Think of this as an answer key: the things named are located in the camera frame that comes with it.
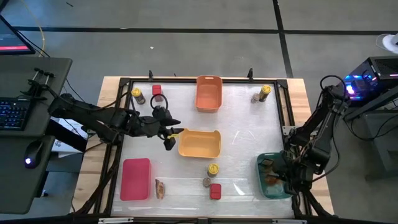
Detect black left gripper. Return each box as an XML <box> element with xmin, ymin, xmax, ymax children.
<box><xmin>126</xmin><ymin>110</ymin><xmax>185</xmax><ymax>152</ymax></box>

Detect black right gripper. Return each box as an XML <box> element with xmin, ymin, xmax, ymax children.
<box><xmin>269</xmin><ymin>149</ymin><xmax>312</xmax><ymax>194</ymax></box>

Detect brown taco seasoning packet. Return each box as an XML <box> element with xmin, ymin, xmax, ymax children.
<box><xmin>264</xmin><ymin>174</ymin><xmax>280</xmax><ymax>187</ymax></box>
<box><xmin>154</xmin><ymin>179</ymin><xmax>166</xmax><ymax>200</ymax></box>
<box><xmin>260</xmin><ymin>157</ymin><xmax>276</xmax><ymax>170</ymax></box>

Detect red-lid smoked paprika tin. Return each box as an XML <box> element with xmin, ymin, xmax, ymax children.
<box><xmin>152</xmin><ymin>84</ymin><xmax>164</xmax><ymax>103</ymax></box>
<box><xmin>210</xmin><ymin>183</ymin><xmax>223</xmax><ymax>200</ymax></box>

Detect yellow-lid spice jar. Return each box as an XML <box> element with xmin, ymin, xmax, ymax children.
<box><xmin>131</xmin><ymin>88</ymin><xmax>146</xmax><ymax>106</ymax></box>
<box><xmin>207</xmin><ymin>163</ymin><xmax>220</xmax><ymax>179</ymax></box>
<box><xmin>259</xmin><ymin>84</ymin><xmax>272</xmax><ymax>103</ymax></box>

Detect teal plastic bin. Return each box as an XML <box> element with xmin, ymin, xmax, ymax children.
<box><xmin>256</xmin><ymin>151</ymin><xmax>295</xmax><ymax>200</ymax></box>

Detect yellow plastic bin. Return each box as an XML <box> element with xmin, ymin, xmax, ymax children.
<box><xmin>177</xmin><ymin>128</ymin><xmax>222</xmax><ymax>159</ymax></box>

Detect orange plastic bin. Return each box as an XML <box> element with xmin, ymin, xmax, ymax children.
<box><xmin>195</xmin><ymin>75</ymin><xmax>223</xmax><ymax>113</ymax></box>

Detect red plastic bin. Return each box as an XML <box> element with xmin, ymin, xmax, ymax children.
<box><xmin>119</xmin><ymin>157</ymin><xmax>152</xmax><ymax>202</ymax></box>

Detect dark grey side table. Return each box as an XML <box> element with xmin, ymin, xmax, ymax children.
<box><xmin>343</xmin><ymin>86</ymin><xmax>398</xmax><ymax>181</ymax></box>

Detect black computer mouse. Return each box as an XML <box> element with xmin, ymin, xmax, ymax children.
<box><xmin>24</xmin><ymin>140</ymin><xmax>45</xmax><ymax>170</ymax></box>

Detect black lit computer tower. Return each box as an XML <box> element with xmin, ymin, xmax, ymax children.
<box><xmin>341</xmin><ymin>55</ymin><xmax>398</xmax><ymax>108</ymax></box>

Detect backlit black keyboard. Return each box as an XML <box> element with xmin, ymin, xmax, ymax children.
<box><xmin>0</xmin><ymin>96</ymin><xmax>32</xmax><ymax>131</ymax></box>

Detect grey desk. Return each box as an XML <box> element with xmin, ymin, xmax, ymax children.
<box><xmin>0</xmin><ymin>57</ymin><xmax>73</xmax><ymax>215</ymax></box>

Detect white round appliance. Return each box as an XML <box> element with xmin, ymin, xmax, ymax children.
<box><xmin>375</xmin><ymin>32</ymin><xmax>398</xmax><ymax>55</ymax></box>

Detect computer monitor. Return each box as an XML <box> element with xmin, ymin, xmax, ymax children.
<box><xmin>0</xmin><ymin>14</ymin><xmax>36</xmax><ymax>56</ymax></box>

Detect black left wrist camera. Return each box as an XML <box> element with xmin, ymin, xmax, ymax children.
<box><xmin>152</xmin><ymin>105</ymin><xmax>171</xmax><ymax>121</ymax></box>

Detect black aluminium table frame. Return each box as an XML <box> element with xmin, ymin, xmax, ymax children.
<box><xmin>93</xmin><ymin>77</ymin><xmax>315</xmax><ymax>224</ymax></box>

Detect black clamp bracket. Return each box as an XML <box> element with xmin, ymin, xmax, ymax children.
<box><xmin>20</xmin><ymin>67</ymin><xmax>56</xmax><ymax>101</ymax></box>

